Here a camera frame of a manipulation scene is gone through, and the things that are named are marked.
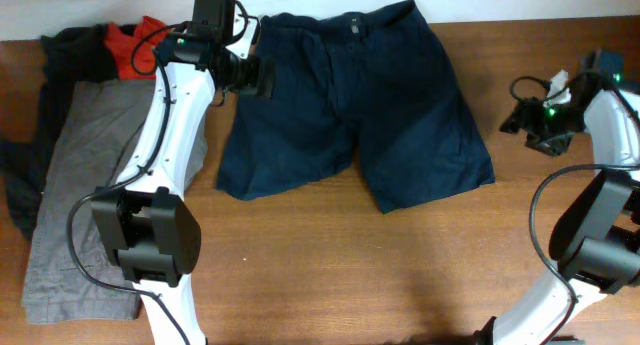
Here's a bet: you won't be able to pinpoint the black garment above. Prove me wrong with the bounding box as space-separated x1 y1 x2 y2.
1 24 135 240

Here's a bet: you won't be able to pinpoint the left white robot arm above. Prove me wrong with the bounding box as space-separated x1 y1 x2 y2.
90 0 275 344

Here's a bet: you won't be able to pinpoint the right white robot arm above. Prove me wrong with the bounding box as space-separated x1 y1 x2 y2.
470 49 639 344

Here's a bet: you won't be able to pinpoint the red garment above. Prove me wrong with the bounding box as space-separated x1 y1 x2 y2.
104 16 168 80

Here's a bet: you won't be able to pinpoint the grey folded shorts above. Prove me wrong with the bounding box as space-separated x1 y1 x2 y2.
21 79 209 325

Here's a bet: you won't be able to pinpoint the navy blue shorts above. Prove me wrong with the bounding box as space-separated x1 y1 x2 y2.
216 0 495 213

